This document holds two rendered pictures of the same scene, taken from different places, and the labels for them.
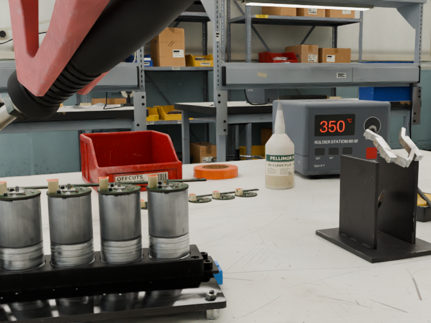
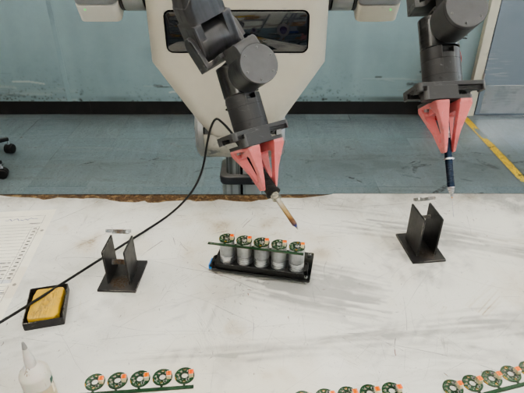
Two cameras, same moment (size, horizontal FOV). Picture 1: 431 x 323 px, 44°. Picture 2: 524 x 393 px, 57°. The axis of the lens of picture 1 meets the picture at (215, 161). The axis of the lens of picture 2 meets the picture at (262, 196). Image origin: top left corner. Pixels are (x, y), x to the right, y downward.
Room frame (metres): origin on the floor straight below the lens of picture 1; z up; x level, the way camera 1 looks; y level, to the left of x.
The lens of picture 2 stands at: (0.86, 0.31, 1.27)
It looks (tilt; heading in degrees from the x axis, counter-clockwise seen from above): 31 degrees down; 202
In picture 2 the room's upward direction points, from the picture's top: straight up
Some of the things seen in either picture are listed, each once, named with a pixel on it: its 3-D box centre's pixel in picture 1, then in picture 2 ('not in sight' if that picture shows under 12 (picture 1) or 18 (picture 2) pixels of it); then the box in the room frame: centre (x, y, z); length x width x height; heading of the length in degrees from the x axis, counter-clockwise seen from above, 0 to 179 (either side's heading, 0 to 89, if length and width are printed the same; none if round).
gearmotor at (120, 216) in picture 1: (120, 229); (244, 252); (0.30, 0.06, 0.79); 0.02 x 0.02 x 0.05
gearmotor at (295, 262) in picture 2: not in sight; (296, 258); (0.29, 0.14, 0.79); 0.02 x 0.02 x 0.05
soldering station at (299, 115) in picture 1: (326, 135); not in sight; (0.73, -0.15, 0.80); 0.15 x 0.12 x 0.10; 9
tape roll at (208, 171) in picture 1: (215, 171); not in sight; (0.70, 0.00, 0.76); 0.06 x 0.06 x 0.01
